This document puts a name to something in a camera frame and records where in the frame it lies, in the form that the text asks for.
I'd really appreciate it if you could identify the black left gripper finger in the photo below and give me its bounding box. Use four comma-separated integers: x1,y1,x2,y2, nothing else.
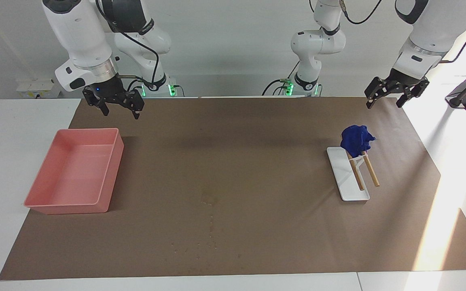
396,80,430,109
364,76,398,110

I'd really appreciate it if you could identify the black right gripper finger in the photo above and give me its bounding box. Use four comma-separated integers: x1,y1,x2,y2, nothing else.
82,88,110,117
126,89,145,120

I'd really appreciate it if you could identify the blue towel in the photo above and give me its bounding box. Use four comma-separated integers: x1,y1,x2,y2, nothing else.
340,124,377,160

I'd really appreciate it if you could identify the pink plastic tray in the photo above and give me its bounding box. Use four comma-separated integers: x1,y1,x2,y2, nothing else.
23,128,125,215

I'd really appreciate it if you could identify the white rack with wooden rods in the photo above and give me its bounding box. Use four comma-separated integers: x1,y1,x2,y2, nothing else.
326,146,380,202

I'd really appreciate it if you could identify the brown paper table mat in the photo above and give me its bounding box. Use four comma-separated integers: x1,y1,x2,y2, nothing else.
0,96,466,281

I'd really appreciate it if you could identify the black base cable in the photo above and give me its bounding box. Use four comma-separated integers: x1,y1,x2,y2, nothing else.
127,78,144,97
262,61,299,96

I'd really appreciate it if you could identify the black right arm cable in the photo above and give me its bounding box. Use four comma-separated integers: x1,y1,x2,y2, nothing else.
95,0,161,90

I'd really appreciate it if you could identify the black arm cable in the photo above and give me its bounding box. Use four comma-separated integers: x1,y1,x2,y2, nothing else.
340,0,466,64
95,0,161,90

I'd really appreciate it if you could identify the white wall socket box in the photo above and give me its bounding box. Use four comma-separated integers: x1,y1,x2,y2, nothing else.
16,79,61,99

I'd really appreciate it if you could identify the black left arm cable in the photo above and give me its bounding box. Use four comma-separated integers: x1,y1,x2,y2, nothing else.
340,0,466,64

